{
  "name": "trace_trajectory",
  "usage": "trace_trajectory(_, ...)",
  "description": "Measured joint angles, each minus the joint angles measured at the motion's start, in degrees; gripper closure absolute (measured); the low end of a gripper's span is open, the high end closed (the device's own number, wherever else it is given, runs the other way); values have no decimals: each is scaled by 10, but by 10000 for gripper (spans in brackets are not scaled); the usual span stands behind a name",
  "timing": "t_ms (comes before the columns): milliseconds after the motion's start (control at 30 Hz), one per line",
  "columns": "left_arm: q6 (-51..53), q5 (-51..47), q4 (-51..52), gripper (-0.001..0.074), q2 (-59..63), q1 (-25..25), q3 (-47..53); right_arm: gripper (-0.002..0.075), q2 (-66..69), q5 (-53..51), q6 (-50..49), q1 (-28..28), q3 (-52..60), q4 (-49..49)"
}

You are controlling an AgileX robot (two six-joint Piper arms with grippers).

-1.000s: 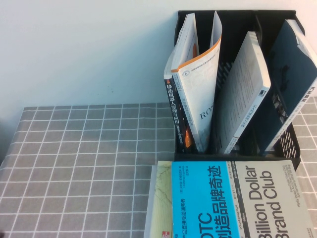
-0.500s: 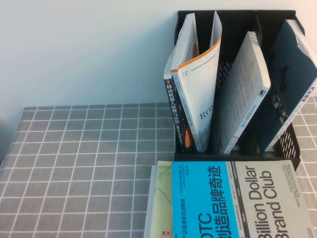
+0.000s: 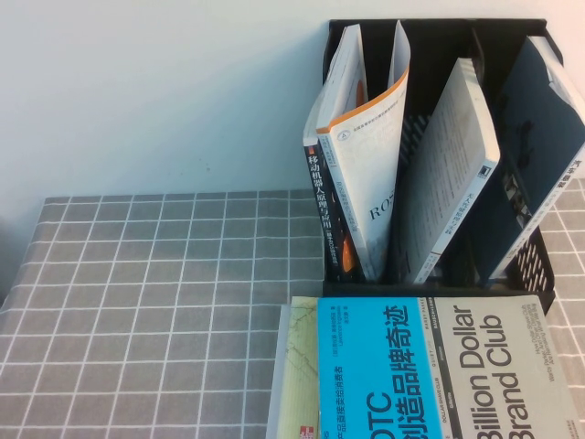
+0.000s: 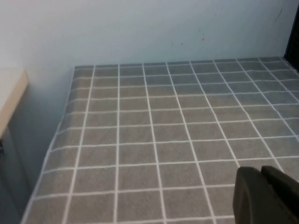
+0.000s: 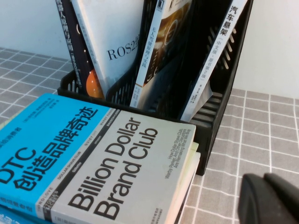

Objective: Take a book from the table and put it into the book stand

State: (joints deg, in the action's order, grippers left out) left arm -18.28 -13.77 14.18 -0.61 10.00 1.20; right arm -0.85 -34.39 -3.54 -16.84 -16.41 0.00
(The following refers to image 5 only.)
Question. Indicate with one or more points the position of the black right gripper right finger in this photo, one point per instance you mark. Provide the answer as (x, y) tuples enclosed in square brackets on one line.
[(285, 190)]

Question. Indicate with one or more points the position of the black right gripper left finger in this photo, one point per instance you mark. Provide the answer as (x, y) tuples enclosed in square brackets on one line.
[(253, 203)]

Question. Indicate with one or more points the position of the white ROS2 book orange trim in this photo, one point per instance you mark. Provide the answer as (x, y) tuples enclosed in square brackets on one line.
[(112, 35)]

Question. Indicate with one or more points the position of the pale paged book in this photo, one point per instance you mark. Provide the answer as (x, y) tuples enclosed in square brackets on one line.
[(192, 172)]

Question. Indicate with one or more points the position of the black plastic book stand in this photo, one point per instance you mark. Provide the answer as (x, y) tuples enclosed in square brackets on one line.
[(205, 130)]

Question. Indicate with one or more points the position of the blue car suspension book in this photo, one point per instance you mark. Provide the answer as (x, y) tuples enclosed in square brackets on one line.
[(215, 58)]

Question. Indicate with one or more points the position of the Billion Dollar Brand Club book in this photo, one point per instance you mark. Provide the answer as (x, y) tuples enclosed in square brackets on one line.
[(105, 163)]

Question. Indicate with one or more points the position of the white spine driverless car book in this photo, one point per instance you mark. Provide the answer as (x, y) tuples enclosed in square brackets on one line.
[(149, 58)]

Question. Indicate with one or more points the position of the dark navy mobile robot book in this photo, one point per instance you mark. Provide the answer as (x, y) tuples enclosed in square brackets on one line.
[(79, 53)]

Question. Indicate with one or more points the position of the blue cover book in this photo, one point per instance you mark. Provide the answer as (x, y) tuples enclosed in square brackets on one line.
[(14, 217)]

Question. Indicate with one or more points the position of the grey checked tablecloth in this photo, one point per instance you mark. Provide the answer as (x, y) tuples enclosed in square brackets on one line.
[(257, 140)]

